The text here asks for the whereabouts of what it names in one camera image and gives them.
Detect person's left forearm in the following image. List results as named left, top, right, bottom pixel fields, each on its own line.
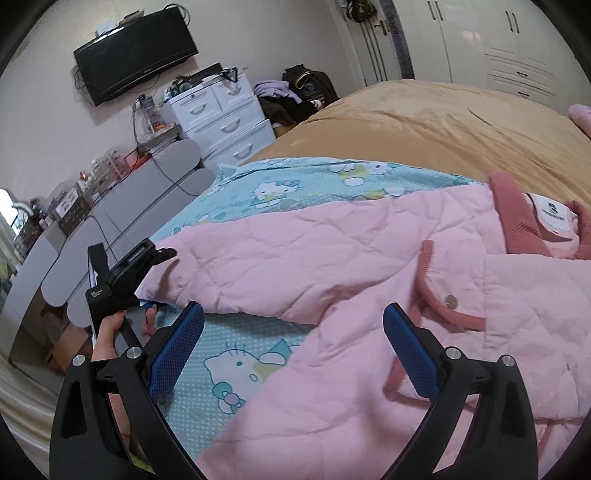
left=107, top=391, right=147, bottom=468

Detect white wardrobe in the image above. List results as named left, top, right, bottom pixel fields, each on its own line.
left=402, top=0, right=578, bottom=100

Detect person's left hand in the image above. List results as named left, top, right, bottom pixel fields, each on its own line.
left=91, top=306, right=158, bottom=361

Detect hanging bags on door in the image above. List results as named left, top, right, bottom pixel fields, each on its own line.
left=345, top=0, right=377, bottom=23

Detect black bag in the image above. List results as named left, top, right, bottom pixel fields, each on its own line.
left=281, top=65, right=339, bottom=121

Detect tan bedspread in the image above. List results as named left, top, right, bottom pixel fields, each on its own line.
left=240, top=78, right=591, bottom=208

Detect pink quilted blanket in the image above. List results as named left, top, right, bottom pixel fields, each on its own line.
left=135, top=172, right=591, bottom=480

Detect pile of small storage boxes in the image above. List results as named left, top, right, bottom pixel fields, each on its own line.
left=48, top=147, right=136, bottom=234

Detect dark clothes pile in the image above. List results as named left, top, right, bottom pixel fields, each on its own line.
left=257, top=95, right=308, bottom=127

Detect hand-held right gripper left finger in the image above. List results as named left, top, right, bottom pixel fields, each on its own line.
left=48, top=301, right=206, bottom=480

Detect blue cartoon print blanket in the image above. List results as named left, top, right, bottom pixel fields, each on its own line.
left=148, top=157, right=483, bottom=455

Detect white drawer cabinet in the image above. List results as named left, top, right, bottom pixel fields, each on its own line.
left=159, top=76, right=277, bottom=169

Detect clutter shelf beside cabinet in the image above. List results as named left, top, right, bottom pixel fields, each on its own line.
left=133, top=93, right=182, bottom=148

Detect pink quilted comforter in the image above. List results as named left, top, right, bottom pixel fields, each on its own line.
left=567, top=103, right=591, bottom=136

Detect white door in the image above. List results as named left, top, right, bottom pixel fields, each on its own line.
left=342, top=0, right=407, bottom=88

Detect purple clothes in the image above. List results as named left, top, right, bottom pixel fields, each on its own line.
left=253, top=79, right=301, bottom=103

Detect black television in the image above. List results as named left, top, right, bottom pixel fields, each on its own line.
left=73, top=6, right=199, bottom=108

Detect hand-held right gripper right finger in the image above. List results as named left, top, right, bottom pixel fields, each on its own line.
left=382, top=302, right=540, bottom=480

